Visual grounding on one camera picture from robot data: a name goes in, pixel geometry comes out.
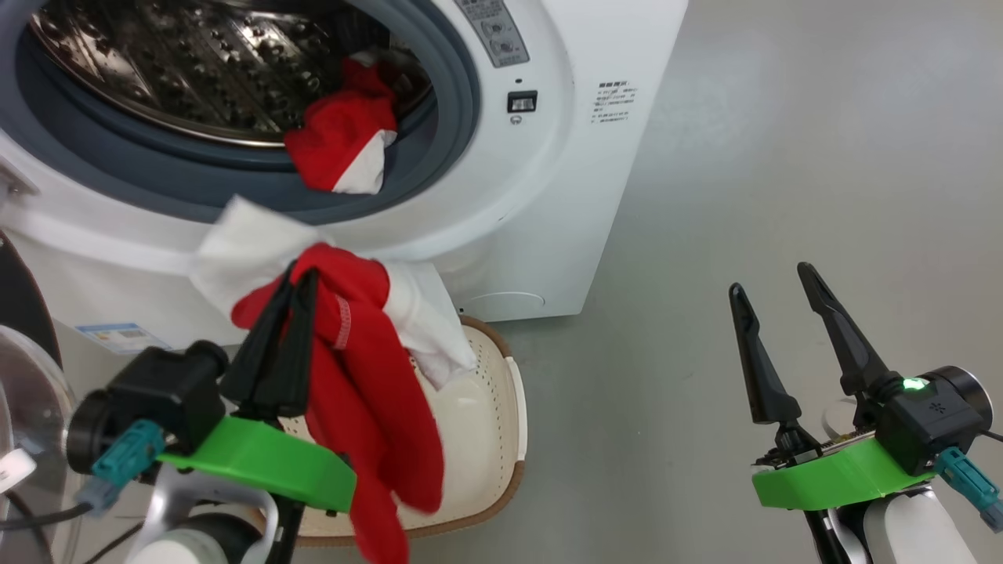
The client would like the grey warning label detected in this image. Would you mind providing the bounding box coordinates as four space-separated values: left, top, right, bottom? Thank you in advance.
454 0 530 70

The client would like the teal left cable connector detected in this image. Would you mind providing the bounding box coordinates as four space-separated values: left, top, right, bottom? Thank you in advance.
76 418 168 511

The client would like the round white filter cover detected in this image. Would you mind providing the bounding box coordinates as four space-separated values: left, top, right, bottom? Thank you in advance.
461 291 547 322

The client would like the small printed text sticker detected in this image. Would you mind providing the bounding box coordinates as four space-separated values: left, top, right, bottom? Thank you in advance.
591 78 640 127

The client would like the white left cable tag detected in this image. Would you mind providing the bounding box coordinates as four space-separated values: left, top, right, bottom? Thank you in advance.
0 450 38 495

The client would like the grey rubber door gasket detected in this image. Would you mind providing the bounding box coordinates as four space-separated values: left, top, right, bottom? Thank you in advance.
0 0 481 226

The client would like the blue energy label sticker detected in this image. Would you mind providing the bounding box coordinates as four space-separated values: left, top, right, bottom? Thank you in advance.
75 322 171 356

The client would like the cream perforated laundry basket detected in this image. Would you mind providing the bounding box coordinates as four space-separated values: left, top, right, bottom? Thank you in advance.
278 316 528 547

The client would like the stainless steel washer drum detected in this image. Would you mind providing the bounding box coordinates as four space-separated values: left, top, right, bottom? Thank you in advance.
27 0 436 149

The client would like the black round glass washer door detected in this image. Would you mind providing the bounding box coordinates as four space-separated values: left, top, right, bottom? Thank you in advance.
0 231 83 564

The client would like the teal right cable connector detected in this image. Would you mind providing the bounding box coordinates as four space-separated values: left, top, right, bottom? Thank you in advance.
933 446 1003 534

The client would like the white front-load washing machine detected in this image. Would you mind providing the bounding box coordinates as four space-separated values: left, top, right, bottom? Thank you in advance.
0 0 690 351

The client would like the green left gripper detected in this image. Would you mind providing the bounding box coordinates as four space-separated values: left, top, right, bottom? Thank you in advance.
157 262 358 515

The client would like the teal cable connector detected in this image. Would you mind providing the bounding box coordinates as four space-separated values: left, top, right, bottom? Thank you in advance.
76 418 168 511
933 446 1003 534

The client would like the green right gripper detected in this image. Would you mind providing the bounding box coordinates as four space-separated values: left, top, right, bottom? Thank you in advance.
728 262 939 512

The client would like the red and white garment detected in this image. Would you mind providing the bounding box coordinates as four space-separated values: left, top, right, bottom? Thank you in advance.
188 196 479 564
283 53 402 196

